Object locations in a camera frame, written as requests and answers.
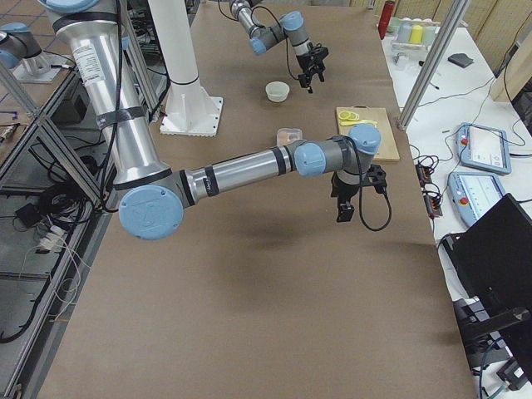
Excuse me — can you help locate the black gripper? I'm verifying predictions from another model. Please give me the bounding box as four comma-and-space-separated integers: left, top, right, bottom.
297, 52, 326, 93
331, 172, 362, 223

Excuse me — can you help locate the clear plastic egg box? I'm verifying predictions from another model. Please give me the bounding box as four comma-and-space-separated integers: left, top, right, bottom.
276, 127, 303, 146

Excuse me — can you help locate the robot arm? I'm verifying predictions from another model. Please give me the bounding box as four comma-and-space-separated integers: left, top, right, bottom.
38, 1, 392, 240
220, 1, 329, 94

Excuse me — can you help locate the white ceramic bowl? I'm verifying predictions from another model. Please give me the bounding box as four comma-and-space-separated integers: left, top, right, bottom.
265, 81, 290, 103

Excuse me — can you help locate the bamboo cutting board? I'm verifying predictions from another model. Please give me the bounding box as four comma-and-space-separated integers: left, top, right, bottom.
336, 106, 400, 161

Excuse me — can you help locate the grey cup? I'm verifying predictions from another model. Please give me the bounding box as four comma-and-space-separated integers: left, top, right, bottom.
397, 22, 412, 43

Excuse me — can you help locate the yellow cup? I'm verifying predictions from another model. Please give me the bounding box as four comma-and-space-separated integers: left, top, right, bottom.
409, 25, 423, 44

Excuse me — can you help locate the light blue cup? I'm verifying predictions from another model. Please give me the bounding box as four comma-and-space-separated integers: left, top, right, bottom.
421, 26, 436, 47

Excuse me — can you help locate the near blue teach pendant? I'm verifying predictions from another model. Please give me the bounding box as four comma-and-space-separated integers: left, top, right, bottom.
447, 172, 505, 227

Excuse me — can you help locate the blue teach pendant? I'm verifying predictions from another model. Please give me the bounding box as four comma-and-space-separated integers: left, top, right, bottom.
456, 123, 512, 175
447, 172, 505, 227

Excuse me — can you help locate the small black square device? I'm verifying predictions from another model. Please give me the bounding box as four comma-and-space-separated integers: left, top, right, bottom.
447, 53, 474, 68

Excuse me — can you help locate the far blue teach pendant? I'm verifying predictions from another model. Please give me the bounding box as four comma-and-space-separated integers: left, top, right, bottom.
456, 123, 512, 175

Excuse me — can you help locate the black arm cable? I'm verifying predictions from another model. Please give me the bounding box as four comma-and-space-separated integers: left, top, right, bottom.
338, 136, 392, 232
249, 0, 325, 82

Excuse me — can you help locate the lemon slice pair near handle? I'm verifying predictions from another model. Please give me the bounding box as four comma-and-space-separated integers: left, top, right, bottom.
337, 110, 360, 121

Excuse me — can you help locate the white camera stand pole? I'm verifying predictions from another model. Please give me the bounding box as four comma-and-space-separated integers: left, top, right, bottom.
149, 0, 224, 137

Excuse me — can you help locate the aluminium frame post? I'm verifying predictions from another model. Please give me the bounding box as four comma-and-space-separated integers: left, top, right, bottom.
397, 0, 470, 131

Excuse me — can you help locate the aluminium table frame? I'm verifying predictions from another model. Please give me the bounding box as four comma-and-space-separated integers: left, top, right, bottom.
0, 24, 167, 392

